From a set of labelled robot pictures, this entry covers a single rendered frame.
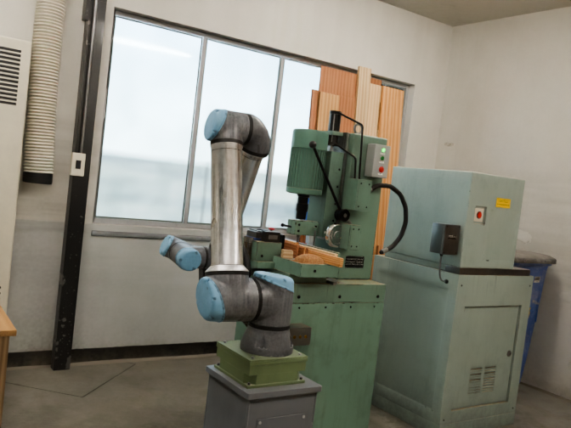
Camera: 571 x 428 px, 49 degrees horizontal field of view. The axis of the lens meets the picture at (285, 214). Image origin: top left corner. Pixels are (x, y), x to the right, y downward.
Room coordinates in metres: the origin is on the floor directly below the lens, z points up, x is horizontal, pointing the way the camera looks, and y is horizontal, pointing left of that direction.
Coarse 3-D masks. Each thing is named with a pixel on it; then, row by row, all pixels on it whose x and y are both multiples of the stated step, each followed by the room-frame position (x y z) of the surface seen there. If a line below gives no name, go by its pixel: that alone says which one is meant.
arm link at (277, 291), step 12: (264, 276) 2.17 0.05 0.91; (276, 276) 2.18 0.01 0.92; (264, 288) 2.14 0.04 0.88; (276, 288) 2.15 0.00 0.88; (288, 288) 2.17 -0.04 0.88; (264, 300) 2.12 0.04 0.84; (276, 300) 2.14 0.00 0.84; (288, 300) 2.17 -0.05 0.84; (264, 312) 2.13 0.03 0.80; (276, 312) 2.15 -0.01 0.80; (288, 312) 2.18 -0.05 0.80; (264, 324) 2.15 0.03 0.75; (276, 324) 2.15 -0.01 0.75; (288, 324) 2.19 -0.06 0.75
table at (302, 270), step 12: (252, 264) 2.88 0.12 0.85; (264, 264) 2.87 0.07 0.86; (276, 264) 2.89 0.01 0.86; (288, 264) 2.81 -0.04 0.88; (300, 264) 2.74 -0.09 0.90; (312, 264) 2.76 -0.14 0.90; (324, 264) 2.80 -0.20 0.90; (300, 276) 2.73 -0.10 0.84; (312, 276) 2.76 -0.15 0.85; (324, 276) 2.80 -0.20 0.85; (336, 276) 2.84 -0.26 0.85
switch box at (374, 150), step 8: (368, 144) 3.11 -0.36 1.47; (376, 144) 3.07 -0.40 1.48; (368, 152) 3.10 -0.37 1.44; (376, 152) 3.07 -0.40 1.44; (384, 152) 3.10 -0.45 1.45; (368, 160) 3.10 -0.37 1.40; (376, 160) 3.07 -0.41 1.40; (384, 160) 3.10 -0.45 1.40; (368, 168) 3.09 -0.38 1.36; (376, 168) 3.08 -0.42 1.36; (384, 168) 3.10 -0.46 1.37; (368, 176) 3.09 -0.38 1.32; (376, 176) 3.08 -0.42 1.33; (384, 176) 3.11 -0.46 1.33
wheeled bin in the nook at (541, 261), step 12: (516, 252) 4.09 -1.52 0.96; (528, 252) 4.20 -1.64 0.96; (516, 264) 3.99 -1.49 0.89; (528, 264) 4.06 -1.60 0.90; (540, 264) 4.15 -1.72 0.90; (540, 276) 4.22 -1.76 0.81; (540, 288) 4.25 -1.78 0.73; (528, 324) 4.23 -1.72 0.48; (528, 336) 4.25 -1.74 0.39; (528, 348) 4.28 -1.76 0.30
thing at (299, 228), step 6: (288, 222) 3.05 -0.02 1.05; (294, 222) 3.01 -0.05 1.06; (300, 222) 3.01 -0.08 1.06; (306, 222) 3.03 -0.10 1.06; (312, 222) 3.05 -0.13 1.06; (318, 222) 3.07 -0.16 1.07; (288, 228) 3.04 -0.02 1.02; (294, 228) 3.00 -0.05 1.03; (300, 228) 3.02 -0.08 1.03; (306, 228) 3.03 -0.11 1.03; (300, 234) 3.02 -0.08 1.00; (306, 234) 3.04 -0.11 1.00; (312, 234) 3.06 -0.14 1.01
